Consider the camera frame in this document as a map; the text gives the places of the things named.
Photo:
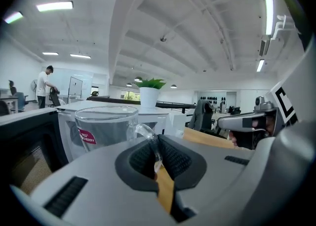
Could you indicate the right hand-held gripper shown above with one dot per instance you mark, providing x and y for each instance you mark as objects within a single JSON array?
[{"x": 293, "y": 91}]

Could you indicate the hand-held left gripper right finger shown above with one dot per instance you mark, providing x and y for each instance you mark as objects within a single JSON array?
[{"x": 217, "y": 183}]

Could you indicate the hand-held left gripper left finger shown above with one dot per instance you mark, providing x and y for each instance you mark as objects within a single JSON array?
[{"x": 93, "y": 190}]

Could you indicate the clear glass mug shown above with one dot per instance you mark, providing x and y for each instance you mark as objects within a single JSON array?
[{"x": 106, "y": 126}]

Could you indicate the white microwave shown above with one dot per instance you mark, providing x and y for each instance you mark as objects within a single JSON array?
[{"x": 172, "y": 123}]

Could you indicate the black chair holding jacket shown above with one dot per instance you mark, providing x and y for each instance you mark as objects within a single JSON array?
[{"x": 210, "y": 124}]

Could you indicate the grey jacket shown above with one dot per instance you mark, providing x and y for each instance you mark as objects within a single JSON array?
[{"x": 197, "y": 116}]

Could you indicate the long ceiling light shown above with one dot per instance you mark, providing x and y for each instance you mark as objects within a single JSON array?
[
  {"x": 260, "y": 65},
  {"x": 13, "y": 17},
  {"x": 50, "y": 53},
  {"x": 268, "y": 12},
  {"x": 80, "y": 56},
  {"x": 54, "y": 6}
]

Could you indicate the black metal railing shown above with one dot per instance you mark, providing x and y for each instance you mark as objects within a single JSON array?
[{"x": 172, "y": 104}]

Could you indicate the ceiling air vent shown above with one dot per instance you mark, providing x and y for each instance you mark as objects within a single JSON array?
[{"x": 264, "y": 47}]

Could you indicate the green plant in white pot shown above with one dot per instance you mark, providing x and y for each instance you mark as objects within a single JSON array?
[{"x": 148, "y": 96}]

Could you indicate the black office chair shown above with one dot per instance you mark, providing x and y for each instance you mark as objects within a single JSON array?
[
  {"x": 12, "y": 86},
  {"x": 54, "y": 99}
]

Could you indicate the rolling whiteboard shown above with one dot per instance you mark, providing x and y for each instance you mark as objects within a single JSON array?
[{"x": 75, "y": 85}]

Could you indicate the blue office chair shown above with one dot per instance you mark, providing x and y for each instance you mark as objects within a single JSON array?
[{"x": 19, "y": 99}]

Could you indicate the standing floor fan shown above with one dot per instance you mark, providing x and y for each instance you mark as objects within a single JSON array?
[{"x": 34, "y": 85}]

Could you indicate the round ceiling sensor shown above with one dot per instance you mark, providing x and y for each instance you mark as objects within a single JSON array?
[{"x": 163, "y": 39}]

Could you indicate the dark desk with white legs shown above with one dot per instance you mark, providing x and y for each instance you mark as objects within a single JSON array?
[{"x": 8, "y": 98}]

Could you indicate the small grey gripper camera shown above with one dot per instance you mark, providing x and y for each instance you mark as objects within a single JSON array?
[{"x": 259, "y": 102}]

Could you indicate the white ceiling bracket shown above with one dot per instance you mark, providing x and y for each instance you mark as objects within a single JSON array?
[{"x": 281, "y": 27}]

